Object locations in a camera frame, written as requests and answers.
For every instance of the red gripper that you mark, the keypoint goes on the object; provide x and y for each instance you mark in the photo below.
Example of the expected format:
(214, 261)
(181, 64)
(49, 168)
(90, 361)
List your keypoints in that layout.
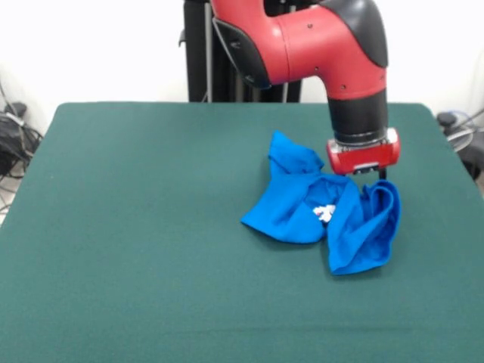
(363, 159)

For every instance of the blue shirt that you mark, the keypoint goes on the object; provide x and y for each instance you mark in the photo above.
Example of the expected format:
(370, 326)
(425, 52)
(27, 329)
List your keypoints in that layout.
(287, 211)

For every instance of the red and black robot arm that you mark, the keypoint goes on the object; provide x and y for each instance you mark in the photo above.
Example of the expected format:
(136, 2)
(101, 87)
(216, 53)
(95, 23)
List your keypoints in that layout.
(321, 49)

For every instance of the dark green table cloth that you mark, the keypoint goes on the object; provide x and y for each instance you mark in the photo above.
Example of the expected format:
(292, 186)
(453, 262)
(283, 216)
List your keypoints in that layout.
(113, 295)

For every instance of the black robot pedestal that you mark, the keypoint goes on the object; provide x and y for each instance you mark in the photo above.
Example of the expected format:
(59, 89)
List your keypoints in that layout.
(200, 49)

